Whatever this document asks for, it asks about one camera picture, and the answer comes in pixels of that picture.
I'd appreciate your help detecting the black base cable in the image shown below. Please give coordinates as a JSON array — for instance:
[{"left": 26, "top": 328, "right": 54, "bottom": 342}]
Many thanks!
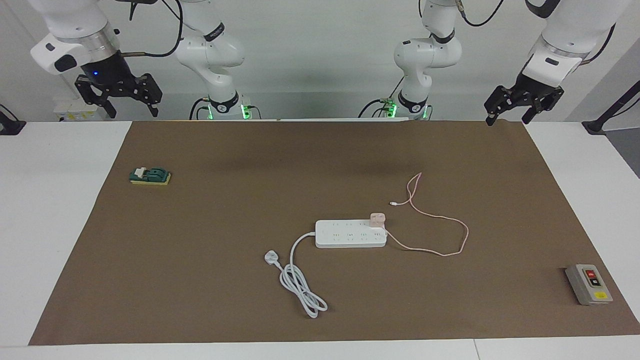
[
  {"left": 189, "top": 97, "right": 211, "bottom": 121},
  {"left": 358, "top": 97, "right": 396, "bottom": 120}
]

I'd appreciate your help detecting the white power strip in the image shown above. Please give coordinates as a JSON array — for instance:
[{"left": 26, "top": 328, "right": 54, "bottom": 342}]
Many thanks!
[{"left": 314, "top": 219, "right": 388, "bottom": 249}]

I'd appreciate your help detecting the brown table mat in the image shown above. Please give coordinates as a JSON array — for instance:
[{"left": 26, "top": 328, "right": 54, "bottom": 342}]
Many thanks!
[{"left": 28, "top": 120, "right": 640, "bottom": 347}]

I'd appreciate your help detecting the black right base cable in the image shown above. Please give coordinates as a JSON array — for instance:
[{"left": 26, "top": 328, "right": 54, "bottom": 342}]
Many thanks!
[{"left": 189, "top": 97, "right": 211, "bottom": 121}]

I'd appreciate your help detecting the pink charging cable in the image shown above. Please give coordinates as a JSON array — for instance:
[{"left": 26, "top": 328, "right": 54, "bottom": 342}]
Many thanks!
[{"left": 384, "top": 172, "right": 470, "bottom": 257}]

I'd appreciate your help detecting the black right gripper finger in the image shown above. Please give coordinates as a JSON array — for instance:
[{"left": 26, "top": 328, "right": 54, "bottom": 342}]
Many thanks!
[
  {"left": 74, "top": 74, "right": 118, "bottom": 120},
  {"left": 134, "top": 73, "right": 164, "bottom": 118}
]

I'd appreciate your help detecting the black left base cable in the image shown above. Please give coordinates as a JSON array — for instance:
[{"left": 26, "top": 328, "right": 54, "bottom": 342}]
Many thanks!
[{"left": 358, "top": 97, "right": 396, "bottom": 120}]

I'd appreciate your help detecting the green knife switch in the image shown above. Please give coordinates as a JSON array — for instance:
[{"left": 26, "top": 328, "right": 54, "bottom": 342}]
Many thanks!
[{"left": 129, "top": 166, "right": 172, "bottom": 186}]

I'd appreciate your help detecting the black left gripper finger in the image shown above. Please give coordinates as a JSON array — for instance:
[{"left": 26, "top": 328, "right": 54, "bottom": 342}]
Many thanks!
[
  {"left": 521, "top": 87, "right": 565, "bottom": 125},
  {"left": 483, "top": 86, "right": 514, "bottom": 127}
]

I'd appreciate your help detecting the white power cord with plug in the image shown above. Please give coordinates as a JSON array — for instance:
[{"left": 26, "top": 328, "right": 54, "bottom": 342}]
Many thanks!
[{"left": 264, "top": 231, "right": 329, "bottom": 319}]

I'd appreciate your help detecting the black clamp stand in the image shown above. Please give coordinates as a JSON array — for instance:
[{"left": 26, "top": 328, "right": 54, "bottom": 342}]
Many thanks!
[
  {"left": 0, "top": 103, "right": 27, "bottom": 136},
  {"left": 581, "top": 80, "right": 640, "bottom": 136}
]

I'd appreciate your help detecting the grey push-button switch box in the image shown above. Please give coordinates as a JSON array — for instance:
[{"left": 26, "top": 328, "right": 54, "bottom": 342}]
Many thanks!
[{"left": 565, "top": 263, "right": 614, "bottom": 306}]

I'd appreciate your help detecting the white box with yellow labels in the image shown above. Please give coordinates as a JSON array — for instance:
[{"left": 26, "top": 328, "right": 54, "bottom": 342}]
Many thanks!
[{"left": 54, "top": 97, "right": 108, "bottom": 122}]

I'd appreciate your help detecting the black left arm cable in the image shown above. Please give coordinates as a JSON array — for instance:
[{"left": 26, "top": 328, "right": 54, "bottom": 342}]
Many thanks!
[{"left": 454, "top": 0, "right": 507, "bottom": 28}]

